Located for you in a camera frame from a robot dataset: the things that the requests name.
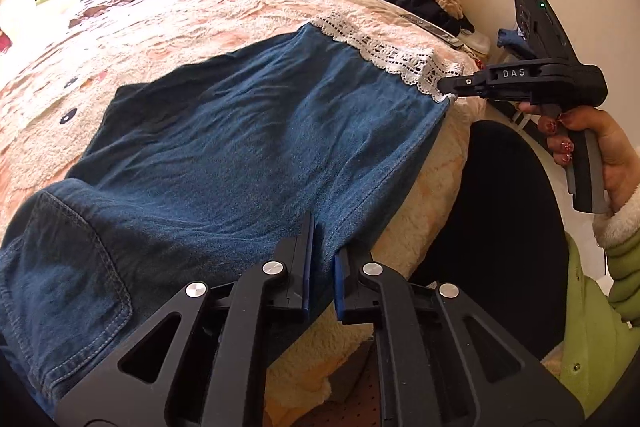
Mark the person's right forearm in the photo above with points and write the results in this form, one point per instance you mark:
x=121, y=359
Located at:
x=625, y=267

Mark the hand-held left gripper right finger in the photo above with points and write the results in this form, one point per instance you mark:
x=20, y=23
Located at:
x=341, y=279

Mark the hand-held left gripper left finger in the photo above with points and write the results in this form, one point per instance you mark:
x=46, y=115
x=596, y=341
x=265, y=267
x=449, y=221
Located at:
x=307, y=267

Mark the small blue cloth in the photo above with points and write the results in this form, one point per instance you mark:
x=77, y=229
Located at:
x=509, y=39

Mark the metal bed edge strip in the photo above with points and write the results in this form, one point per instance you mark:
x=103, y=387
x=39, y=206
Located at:
x=430, y=28

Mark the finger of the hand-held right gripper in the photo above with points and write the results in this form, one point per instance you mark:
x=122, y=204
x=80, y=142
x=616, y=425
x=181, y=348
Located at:
x=475, y=93
x=462, y=82

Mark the person's green jacket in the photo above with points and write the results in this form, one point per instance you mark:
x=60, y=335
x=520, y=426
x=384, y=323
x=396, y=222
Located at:
x=585, y=332

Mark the white round object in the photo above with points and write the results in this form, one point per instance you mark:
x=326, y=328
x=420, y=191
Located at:
x=475, y=43

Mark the person's right hand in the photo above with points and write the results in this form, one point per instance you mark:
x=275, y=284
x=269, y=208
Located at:
x=617, y=157

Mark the peach printed bed blanket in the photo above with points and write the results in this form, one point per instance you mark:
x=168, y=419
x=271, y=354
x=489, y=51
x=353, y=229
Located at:
x=150, y=32

